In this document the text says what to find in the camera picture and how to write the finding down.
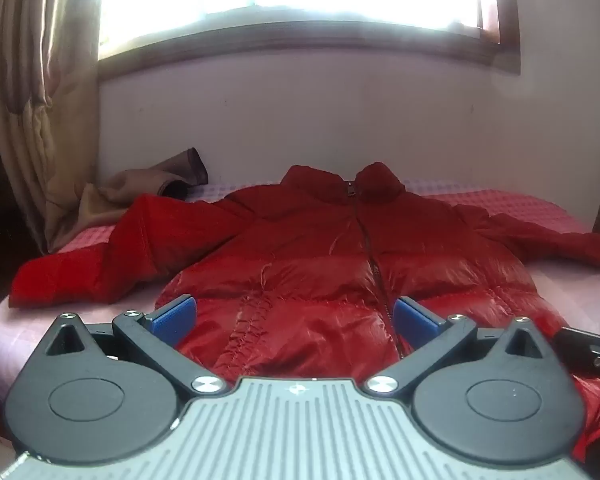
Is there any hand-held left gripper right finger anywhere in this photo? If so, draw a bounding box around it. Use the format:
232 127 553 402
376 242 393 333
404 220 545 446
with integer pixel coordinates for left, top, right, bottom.
366 296 552 395

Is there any brown cloth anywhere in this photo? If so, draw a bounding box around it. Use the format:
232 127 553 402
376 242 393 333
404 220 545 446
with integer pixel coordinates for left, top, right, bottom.
78 147 210 226

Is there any red puffer jacket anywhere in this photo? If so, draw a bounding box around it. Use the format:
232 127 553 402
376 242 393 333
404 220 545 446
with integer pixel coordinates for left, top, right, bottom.
9 161 600 462

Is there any beige floral curtain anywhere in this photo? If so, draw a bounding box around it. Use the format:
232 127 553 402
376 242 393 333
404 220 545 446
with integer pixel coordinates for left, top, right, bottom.
0 0 103 256

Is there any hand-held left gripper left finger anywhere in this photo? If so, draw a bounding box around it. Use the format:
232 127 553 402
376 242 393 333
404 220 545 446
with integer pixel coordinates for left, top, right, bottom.
44 296 232 402

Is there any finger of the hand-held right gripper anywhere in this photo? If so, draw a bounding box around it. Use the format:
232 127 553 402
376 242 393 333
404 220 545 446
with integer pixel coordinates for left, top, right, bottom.
552 326 600 378

